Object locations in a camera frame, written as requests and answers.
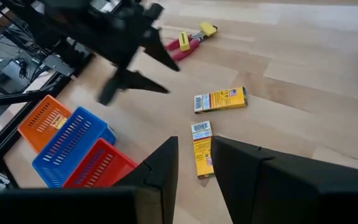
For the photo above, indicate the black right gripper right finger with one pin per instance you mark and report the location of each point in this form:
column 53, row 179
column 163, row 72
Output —
column 291, row 193

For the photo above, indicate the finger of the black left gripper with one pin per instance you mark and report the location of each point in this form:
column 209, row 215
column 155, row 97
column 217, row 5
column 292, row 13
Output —
column 158, row 49
column 129, row 81

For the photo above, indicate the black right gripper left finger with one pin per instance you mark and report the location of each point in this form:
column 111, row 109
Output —
column 73, row 205

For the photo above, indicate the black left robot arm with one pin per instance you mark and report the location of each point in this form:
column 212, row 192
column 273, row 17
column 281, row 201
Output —
column 61, row 21

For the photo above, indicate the yellow rectangular eraser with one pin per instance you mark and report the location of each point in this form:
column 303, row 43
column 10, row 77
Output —
column 184, row 41
column 208, row 29

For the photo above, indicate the red plastic basket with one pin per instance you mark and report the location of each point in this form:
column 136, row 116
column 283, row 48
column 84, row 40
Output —
column 104, row 168

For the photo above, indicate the blue plastic basket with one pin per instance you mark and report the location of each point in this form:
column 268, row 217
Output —
column 70, row 146

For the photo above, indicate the orange plastic basket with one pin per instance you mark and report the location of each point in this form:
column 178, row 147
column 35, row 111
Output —
column 42, row 121

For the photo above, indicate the black metal table frame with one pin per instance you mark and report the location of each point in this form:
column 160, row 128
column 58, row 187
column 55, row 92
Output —
column 11, row 99

